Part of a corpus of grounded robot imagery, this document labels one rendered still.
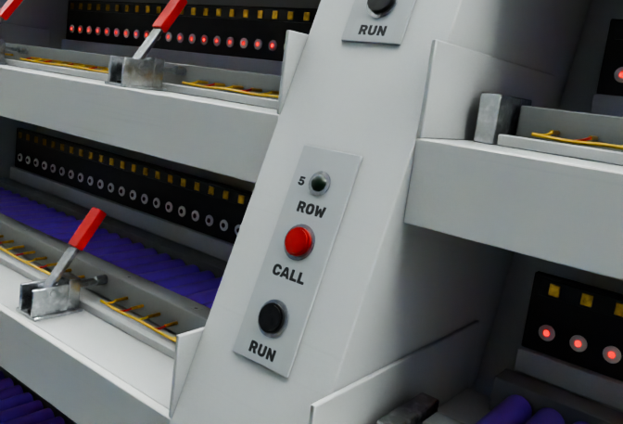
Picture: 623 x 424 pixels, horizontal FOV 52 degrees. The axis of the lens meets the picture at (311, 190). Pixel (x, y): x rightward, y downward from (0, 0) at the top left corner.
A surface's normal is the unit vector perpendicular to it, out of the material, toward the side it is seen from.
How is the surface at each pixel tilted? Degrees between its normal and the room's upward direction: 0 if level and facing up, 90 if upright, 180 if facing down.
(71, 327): 19
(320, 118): 90
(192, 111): 110
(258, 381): 90
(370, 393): 90
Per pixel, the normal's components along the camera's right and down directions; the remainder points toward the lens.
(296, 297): -0.54, -0.28
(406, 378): 0.78, 0.20
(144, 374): 0.13, -0.98
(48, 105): -0.61, 0.05
